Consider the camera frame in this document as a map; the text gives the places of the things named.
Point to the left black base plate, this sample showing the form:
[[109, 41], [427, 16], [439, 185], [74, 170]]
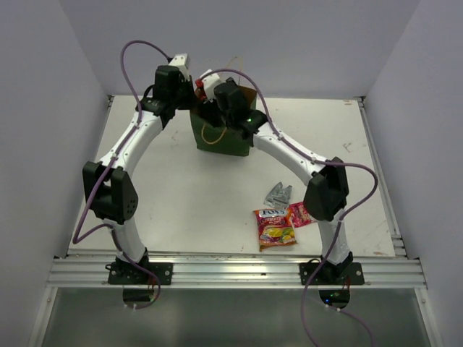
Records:
[[124, 273]]

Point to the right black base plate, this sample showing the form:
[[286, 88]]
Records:
[[331, 275]]

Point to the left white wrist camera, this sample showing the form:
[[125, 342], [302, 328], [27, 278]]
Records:
[[182, 62]]

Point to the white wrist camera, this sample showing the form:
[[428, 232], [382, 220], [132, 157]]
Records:
[[182, 62], [206, 84]]

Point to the green paper bag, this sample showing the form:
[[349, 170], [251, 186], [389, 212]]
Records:
[[218, 140]]

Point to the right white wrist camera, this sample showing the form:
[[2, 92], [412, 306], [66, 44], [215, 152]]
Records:
[[206, 84]]

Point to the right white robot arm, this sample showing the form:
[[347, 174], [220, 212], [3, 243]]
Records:
[[325, 180]]

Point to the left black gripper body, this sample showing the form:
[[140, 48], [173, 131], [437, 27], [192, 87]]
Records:
[[184, 97]]

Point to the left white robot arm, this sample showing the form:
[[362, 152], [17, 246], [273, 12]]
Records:
[[109, 191]]

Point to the silver foil packet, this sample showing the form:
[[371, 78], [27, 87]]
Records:
[[279, 196]]

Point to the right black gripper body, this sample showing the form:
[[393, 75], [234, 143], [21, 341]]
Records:
[[226, 121]]

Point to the Fox's fruits candy bag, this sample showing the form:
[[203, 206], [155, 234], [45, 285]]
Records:
[[275, 228]]

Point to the aluminium frame rail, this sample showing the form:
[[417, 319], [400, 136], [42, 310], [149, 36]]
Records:
[[206, 271]]

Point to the small pink candy bag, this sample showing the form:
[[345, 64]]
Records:
[[300, 216]]

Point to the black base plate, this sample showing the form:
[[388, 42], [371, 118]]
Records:
[[331, 275], [124, 273]]

